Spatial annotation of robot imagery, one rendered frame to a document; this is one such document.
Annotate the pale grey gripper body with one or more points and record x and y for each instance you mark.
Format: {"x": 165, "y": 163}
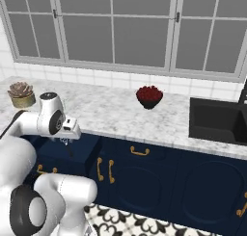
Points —
{"x": 71, "y": 134}

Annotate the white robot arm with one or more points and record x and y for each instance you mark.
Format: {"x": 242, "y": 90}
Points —
{"x": 19, "y": 156}

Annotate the open navy drawer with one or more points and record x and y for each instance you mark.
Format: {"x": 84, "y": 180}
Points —
{"x": 82, "y": 150}

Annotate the navy drawer front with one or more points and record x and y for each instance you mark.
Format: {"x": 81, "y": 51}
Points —
{"x": 160, "y": 151}

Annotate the navy cupboard door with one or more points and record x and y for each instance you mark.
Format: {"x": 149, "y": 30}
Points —
{"x": 144, "y": 188}
{"x": 209, "y": 191}
{"x": 93, "y": 185}

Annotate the potted succulent plant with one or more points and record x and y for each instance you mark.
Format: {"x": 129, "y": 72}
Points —
{"x": 21, "y": 95}

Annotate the grey framed window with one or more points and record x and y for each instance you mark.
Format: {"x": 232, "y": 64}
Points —
{"x": 122, "y": 28}

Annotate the black sink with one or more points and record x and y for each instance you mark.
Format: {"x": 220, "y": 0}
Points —
{"x": 215, "y": 119}

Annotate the black tap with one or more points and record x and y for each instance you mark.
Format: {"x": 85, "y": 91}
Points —
{"x": 243, "y": 93}

